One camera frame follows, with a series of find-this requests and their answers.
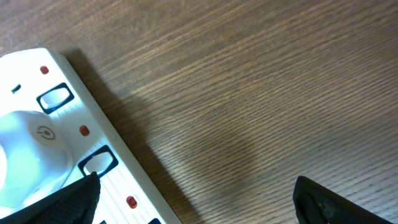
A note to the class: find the white power strip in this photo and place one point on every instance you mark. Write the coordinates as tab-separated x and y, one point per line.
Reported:
44	81

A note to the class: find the white charger plug adapter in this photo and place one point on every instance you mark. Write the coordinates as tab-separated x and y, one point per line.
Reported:
35	160

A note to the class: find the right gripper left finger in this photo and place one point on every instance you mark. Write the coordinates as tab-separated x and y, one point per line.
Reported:
74	204

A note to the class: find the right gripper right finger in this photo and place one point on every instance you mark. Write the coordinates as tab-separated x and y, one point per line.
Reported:
315	204

